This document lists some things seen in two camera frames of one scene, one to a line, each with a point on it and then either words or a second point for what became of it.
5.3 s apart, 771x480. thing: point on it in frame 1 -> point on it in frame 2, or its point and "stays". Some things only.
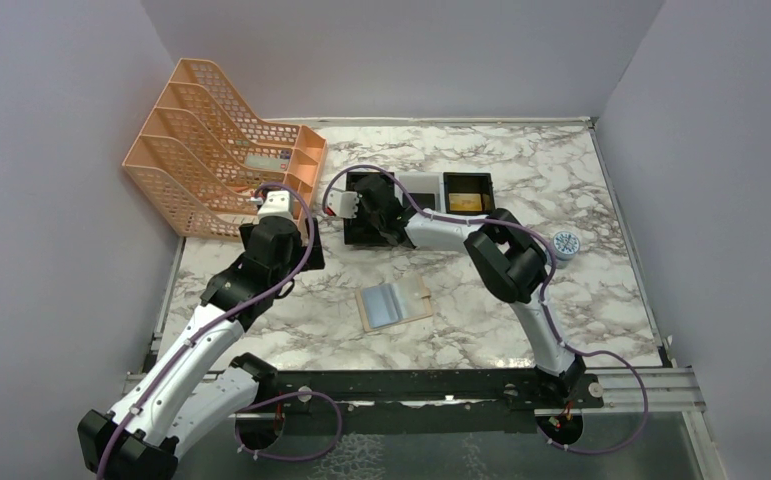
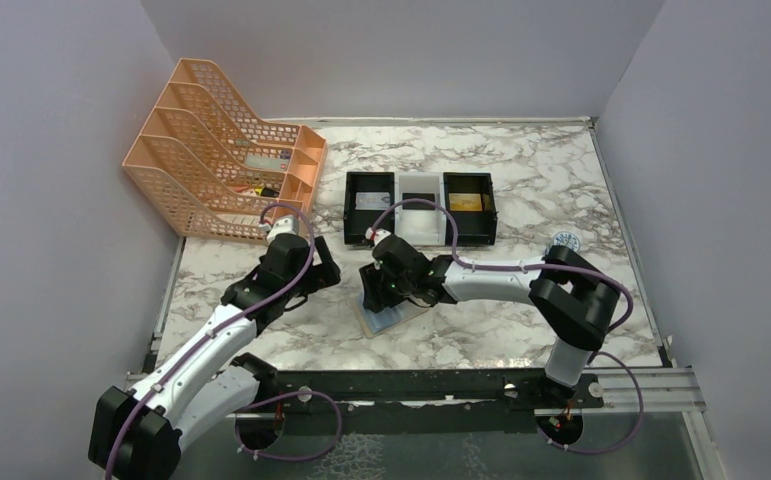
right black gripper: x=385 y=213 -> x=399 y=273
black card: x=424 y=200 stays
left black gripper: x=315 y=259 -> x=321 y=275
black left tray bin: x=356 y=230 stays
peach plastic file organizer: x=201 y=159 stays
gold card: x=465 y=202 stays
